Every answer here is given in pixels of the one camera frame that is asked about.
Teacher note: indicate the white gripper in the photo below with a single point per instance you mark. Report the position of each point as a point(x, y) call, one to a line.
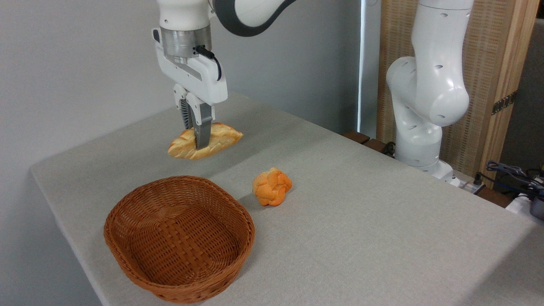
point(199, 80)

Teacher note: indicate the wooden woven folding screen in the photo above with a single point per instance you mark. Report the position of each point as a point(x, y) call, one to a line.
point(488, 42)

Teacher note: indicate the dark metal screen hinge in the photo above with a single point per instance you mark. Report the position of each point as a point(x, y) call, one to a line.
point(504, 102)

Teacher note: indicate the grey tablecloth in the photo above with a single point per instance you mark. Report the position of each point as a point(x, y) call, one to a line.
point(361, 221)

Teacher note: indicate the round orange braided bun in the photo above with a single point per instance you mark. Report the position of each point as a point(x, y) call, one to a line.
point(272, 187)

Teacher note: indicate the long braided bread loaf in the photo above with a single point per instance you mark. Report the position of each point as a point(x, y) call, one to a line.
point(222, 137)

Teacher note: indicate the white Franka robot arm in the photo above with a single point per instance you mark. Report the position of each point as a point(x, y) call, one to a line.
point(429, 85)

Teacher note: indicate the brown wicker basket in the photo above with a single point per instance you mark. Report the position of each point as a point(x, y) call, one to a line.
point(178, 238)

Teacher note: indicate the white vertical frame strip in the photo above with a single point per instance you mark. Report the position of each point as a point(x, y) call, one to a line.
point(361, 63)

